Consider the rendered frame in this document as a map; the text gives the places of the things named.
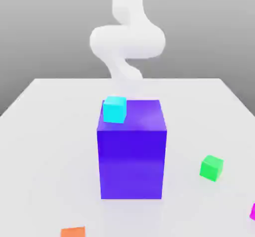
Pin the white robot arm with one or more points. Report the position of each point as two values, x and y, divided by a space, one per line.
127 41

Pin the small cyan cube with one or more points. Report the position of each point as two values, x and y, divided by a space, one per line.
114 111

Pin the small green cube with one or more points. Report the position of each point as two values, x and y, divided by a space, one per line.
211 169

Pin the small orange cube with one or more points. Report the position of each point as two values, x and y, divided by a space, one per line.
72 232

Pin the small magenta cube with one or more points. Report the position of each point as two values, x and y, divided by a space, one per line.
253 212

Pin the large purple box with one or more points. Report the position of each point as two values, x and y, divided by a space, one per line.
131 161

